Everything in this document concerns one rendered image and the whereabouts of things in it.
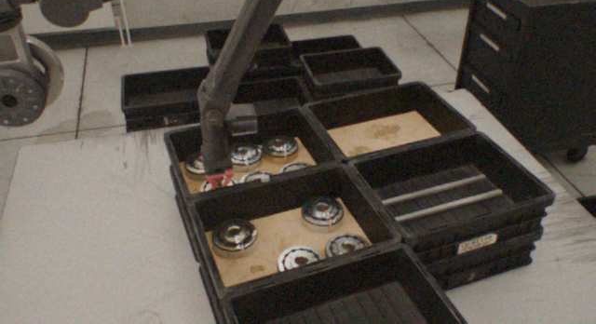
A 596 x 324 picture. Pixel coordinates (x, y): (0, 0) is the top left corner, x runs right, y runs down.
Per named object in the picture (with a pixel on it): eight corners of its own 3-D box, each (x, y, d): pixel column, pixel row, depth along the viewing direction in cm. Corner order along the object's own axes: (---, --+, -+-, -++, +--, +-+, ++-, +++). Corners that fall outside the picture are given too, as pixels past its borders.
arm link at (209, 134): (198, 108, 132) (201, 121, 127) (228, 105, 133) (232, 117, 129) (201, 133, 136) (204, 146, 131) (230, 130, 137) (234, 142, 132)
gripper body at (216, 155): (226, 147, 142) (224, 122, 138) (234, 170, 134) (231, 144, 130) (200, 151, 141) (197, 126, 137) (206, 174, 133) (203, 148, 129)
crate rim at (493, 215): (403, 249, 121) (405, 240, 119) (344, 168, 143) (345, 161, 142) (557, 204, 132) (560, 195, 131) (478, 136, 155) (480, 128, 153)
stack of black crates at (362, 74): (314, 168, 269) (315, 85, 242) (298, 135, 293) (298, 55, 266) (393, 157, 277) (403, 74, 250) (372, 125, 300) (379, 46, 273)
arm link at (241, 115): (200, 84, 127) (206, 111, 122) (251, 78, 129) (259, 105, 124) (204, 120, 137) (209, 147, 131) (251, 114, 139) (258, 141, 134)
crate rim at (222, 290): (220, 303, 110) (219, 294, 108) (186, 207, 132) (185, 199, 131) (403, 249, 121) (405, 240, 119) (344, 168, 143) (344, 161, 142)
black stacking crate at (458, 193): (399, 278, 127) (405, 241, 120) (343, 198, 149) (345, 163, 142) (545, 234, 138) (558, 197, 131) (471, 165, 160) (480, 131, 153)
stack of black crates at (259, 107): (229, 182, 262) (223, 118, 242) (221, 145, 286) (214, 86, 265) (313, 168, 269) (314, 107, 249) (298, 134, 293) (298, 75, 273)
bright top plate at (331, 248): (333, 270, 123) (333, 268, 122) (319, 238, 130) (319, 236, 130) (377, 261, 125) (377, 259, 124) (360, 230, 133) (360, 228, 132)
